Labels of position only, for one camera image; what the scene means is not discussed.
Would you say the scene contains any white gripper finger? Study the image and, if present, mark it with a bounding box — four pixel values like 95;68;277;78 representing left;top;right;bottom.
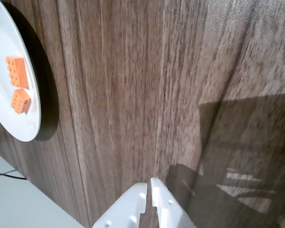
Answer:
92;182;148;228
150;177;197;228

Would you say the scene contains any orange lego brick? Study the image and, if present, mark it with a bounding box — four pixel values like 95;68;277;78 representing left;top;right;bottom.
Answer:
10;88;32;115
5;56;29;89

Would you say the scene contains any white round plate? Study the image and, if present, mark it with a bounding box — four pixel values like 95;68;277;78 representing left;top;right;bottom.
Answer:
0;0;42;143

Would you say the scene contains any thin black floor cable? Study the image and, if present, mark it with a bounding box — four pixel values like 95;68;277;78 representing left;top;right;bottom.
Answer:
0;172;28;181

